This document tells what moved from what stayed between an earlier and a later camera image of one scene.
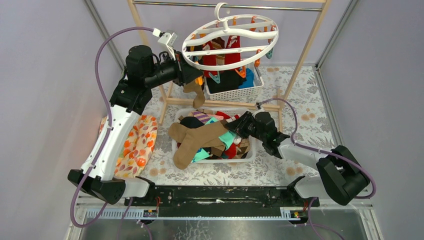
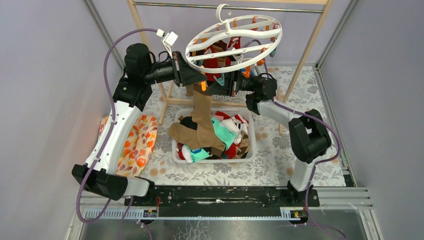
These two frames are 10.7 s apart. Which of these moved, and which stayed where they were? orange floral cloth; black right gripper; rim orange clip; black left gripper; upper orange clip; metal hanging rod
Moved: black right gripper; rim orange clip
Stayed: metal hanging rod; black left gripper; orange floral cloth; upper orange clip
